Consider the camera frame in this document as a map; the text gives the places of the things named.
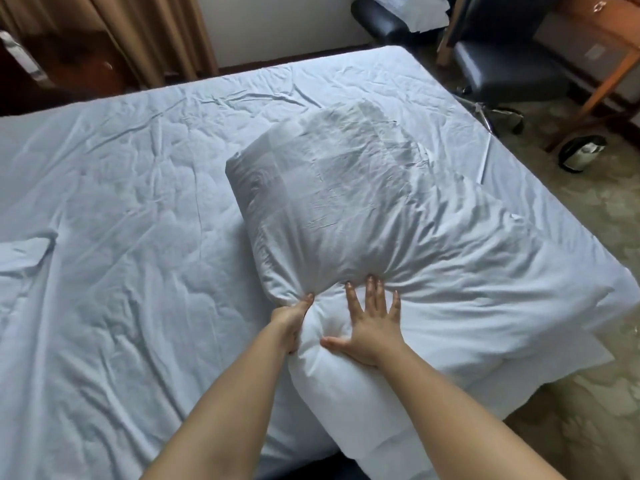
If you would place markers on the person's left hand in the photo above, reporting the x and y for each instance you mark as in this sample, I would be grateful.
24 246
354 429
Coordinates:
290 322

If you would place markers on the person's right hand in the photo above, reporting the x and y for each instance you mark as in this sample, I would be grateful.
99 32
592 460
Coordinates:
372 332

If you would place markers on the white duvet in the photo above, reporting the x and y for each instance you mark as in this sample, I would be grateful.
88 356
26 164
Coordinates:
375 204

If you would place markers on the white bed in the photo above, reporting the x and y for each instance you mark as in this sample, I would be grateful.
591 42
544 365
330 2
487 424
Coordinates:
125 194

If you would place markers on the person's right forearm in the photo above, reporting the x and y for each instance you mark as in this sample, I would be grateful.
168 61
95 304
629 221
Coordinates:
465 419

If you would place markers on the person's left forearm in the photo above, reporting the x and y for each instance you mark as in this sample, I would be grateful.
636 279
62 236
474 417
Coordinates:
220 414

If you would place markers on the white pillow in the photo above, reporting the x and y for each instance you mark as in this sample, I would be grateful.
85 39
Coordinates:
22 252

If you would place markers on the black office chair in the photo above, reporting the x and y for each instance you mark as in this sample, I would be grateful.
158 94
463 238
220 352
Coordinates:
377 19
505 64

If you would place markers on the beige curtain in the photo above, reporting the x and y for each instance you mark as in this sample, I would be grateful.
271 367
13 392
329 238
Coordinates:
150 34

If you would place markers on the white bedding bundle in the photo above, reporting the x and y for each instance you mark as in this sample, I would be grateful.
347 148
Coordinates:
415 9

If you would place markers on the wooden nightstand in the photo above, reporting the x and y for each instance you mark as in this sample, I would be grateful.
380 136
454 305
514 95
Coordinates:
85 62

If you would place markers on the clear water bottle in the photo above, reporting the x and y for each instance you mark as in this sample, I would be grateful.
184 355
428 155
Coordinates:
25 59

